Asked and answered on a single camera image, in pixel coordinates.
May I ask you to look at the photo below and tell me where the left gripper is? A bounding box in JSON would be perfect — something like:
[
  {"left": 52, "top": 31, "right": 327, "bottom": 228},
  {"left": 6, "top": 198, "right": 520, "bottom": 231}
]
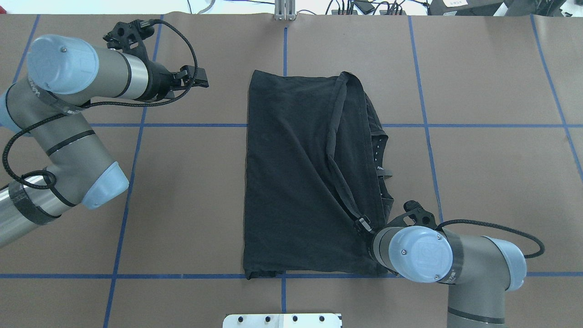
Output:
[{"left": 146, "top": 61, "right": 210, "bottom": 102}]

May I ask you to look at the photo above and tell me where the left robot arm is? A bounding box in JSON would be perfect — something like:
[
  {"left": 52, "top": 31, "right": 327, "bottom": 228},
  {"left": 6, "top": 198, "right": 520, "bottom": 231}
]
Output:
[{"left": 1, "top": 28, "right": 210, "bottom": 246}]

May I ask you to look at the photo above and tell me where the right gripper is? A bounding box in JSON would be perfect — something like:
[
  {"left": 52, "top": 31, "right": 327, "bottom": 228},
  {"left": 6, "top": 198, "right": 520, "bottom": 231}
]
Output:
[{"left": 353, "top": 216, "right": 388, "bottom": 263}]

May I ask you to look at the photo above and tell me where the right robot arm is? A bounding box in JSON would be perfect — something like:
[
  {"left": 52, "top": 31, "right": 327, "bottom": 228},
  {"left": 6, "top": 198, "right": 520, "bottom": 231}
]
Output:
[{"left": 355, "top": 216, "right": 527, "bottom": 328}]

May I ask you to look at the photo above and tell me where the aluminium frame post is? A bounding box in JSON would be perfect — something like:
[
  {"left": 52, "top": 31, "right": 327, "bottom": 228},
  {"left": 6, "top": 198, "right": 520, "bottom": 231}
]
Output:
[{"left": 273, "top": 0, "right": 297, "bottom": 21}]

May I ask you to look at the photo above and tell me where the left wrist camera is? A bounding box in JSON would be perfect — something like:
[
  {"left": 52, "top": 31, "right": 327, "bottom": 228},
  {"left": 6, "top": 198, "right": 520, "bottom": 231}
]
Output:
[{"left": 102, "top": 20, "right": 155, "bottom": 61}]

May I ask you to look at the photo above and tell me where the black box on desk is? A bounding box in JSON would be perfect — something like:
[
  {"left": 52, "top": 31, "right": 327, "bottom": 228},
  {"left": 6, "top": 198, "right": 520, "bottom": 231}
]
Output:
[{"left": 428, "top": 0, "right": 504, "bottom": 16}]

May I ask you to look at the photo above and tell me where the black graphic t-shirt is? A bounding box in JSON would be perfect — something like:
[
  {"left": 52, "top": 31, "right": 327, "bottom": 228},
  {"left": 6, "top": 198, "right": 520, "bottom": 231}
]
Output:
[{"left": 242, "top": 70, "right": 394, "bottom": 280}]

